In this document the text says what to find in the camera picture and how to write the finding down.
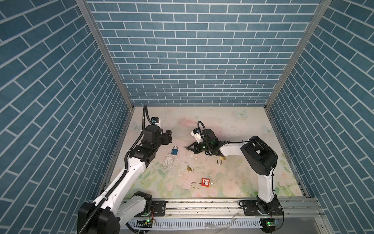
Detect small brass padlock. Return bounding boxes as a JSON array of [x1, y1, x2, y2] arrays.
[[187, 166, 195, 173]]

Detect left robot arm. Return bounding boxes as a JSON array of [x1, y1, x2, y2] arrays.
[[77, 105, 172, 234]]

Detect blue padlock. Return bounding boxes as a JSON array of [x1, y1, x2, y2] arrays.
[[171, 146, 178, 155]]

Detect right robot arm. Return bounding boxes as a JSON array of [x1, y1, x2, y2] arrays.
[[186, 121, 279, 215]]

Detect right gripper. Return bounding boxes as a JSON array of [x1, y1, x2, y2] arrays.
[[186, 141, 212, 154]]

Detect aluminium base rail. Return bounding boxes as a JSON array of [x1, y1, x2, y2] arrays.
[[76, 198, 331, 234]]

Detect red padlock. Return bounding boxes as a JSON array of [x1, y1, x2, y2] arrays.
[[191, 178, 214, 190]]

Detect large brass padlock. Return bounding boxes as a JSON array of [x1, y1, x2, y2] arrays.
[[217, 156, 226, 165]]

